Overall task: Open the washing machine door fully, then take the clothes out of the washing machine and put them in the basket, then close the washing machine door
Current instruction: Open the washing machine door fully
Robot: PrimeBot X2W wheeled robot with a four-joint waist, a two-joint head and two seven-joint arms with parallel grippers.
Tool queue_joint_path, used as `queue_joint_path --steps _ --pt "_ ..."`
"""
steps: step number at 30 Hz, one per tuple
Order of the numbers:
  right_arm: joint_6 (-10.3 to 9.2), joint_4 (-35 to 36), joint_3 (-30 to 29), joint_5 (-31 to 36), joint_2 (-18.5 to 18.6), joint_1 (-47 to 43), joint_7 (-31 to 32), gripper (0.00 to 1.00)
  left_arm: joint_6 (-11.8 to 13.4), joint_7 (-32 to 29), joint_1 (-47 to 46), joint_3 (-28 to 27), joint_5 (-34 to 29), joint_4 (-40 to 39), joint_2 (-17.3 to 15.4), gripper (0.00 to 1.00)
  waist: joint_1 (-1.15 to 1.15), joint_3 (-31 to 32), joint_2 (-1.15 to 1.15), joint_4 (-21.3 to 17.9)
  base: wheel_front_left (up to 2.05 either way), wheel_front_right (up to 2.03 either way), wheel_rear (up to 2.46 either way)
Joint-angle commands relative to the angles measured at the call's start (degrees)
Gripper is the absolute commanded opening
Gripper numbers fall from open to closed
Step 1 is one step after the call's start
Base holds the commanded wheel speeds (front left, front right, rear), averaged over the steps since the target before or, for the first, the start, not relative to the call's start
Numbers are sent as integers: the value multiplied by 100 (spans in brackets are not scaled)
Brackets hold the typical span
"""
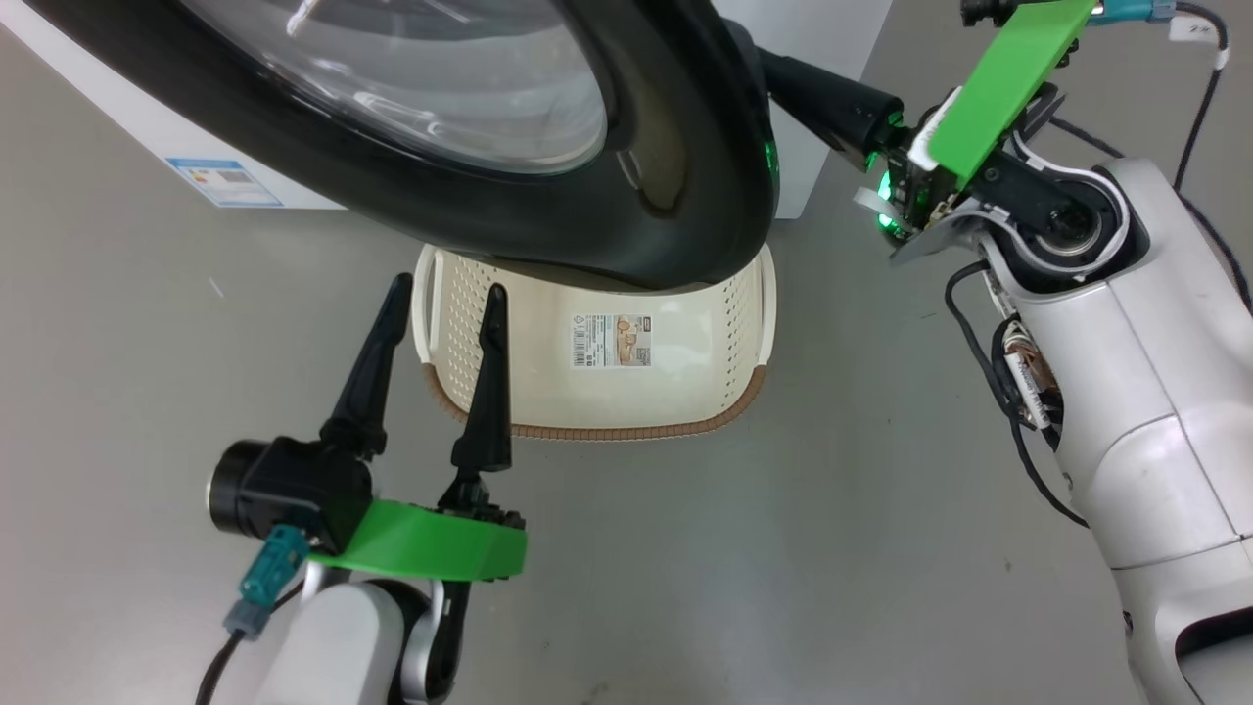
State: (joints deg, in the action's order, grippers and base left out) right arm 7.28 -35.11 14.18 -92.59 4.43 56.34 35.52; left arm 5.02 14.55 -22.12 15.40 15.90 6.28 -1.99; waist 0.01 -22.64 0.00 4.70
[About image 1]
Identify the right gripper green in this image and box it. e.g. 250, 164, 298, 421
874, 0, 1097, 244

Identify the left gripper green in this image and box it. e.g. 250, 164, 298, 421
308, 273, 528, 584

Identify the black round glass washer door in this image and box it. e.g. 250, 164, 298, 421
20, 0, 781, 292

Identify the cream perforated laundry basket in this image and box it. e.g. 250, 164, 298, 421
411, 243, 779, 442

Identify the basket product label sticker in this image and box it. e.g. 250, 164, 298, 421
571, 311, 654, 370

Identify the white front-load washing machine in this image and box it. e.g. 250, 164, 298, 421
0, 0, 894, 221

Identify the blue energy label sticker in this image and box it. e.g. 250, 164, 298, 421
164, 157, 285, 209

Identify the right teal plug camera cable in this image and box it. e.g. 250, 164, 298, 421
1101, 0, 1253, 314

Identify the teal plug camera cable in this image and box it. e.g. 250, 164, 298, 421
1101, 0, 1253, 314
196, 524, 307, 705

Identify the left teal plug camera cable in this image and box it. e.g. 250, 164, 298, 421
196, 524, 307, 705

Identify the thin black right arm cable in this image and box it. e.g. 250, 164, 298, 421
945, 259, 1090, 530

